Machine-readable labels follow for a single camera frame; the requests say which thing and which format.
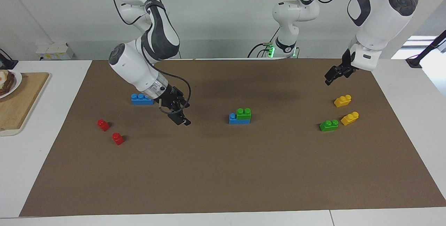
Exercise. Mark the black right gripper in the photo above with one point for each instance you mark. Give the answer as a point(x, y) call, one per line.
point(172, 98)

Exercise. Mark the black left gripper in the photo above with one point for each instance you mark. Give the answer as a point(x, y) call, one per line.
point(348, 65)

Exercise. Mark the blue three-stud toy brick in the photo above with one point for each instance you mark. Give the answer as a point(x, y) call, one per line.
point(141, 99)
point(237, 120)

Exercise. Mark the green two-stud toy brick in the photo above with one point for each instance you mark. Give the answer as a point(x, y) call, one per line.
point(329, 125)
point(244, 113)

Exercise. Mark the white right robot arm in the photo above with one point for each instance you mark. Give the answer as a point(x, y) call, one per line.
point(139, 69)

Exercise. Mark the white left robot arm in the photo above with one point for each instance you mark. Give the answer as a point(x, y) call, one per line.
point(376, 20)

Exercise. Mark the yellow two-stud toy brick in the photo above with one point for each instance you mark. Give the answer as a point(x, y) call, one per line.
point(342, 101)
point(350, 118)

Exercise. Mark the red single-stud toy brick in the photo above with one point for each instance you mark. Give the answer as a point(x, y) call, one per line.
point(118, 139)
point(103, 125)

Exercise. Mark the green lit connector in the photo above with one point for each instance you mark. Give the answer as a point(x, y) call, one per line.
point(271, 51)

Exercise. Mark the brown table mat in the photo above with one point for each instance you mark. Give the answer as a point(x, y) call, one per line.
point(223, 177)

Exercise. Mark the white cardboard box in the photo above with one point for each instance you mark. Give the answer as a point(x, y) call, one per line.
point(55, 51)

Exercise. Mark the wooden cutting board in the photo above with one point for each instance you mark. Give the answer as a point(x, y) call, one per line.
point(21, 107)

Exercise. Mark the white plate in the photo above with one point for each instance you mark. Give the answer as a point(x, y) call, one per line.
point(16, 83)

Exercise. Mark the toast sandwich with egg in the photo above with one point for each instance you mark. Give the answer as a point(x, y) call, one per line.
point(6, 82)

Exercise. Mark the black device on table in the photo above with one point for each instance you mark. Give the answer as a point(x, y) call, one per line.
point(6, 62)

